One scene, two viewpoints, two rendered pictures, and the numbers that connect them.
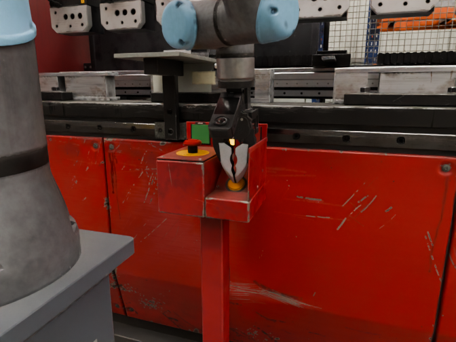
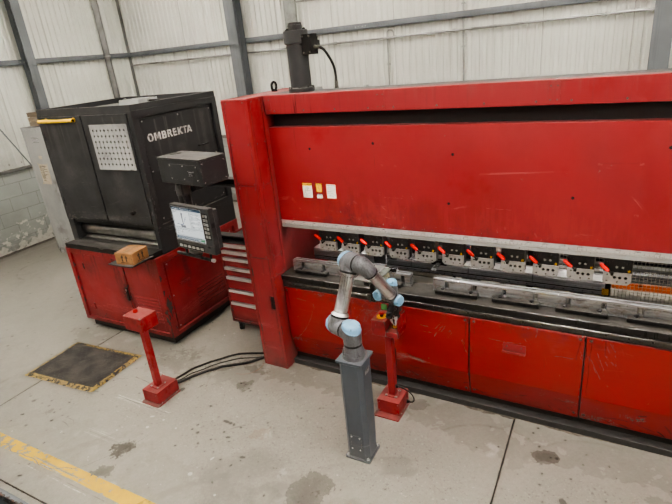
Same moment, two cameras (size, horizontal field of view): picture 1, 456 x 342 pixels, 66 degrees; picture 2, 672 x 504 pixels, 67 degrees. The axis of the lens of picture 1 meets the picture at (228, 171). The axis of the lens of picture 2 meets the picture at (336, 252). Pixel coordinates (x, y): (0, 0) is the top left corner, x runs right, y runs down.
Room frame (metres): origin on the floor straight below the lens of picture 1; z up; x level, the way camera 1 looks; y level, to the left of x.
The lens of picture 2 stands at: (-2.38, -0.33, 2.56)
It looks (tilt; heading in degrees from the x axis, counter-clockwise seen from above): 22 degrees down; 12
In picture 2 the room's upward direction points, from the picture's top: 6 degrees counter-clockwise
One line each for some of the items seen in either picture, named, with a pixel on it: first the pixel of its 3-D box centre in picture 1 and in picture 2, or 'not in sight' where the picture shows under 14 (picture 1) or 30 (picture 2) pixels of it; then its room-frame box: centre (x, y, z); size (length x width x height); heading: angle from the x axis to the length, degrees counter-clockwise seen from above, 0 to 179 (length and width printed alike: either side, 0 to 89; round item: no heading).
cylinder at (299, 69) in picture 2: not in sight; (308, 56); (1.44, 0.57, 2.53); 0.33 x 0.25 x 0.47; 71
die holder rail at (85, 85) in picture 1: (56, 86); (320, 266); (1.32, 0.63, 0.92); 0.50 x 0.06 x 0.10; 71
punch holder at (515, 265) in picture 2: not in sight; (514, 258); (0.83, -0.82, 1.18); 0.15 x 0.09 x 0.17; 71
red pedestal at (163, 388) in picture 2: not in sight; (150, 354); (0.75, 1.98, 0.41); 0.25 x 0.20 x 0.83; 161
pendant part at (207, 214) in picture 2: not in sight; (198, 226); (0.98, 1.45, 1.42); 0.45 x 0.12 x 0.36; 64
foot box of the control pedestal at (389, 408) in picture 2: not in sight; (392, 402); (0.72, 0.04, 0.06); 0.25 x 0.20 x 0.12; 162
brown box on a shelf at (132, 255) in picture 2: not in sight; (129, 254); (1.38, 2.38, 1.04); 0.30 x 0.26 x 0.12; 72
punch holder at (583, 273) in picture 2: not in sight; (580, 265); (0.70, -1.19, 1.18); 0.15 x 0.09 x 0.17; 71
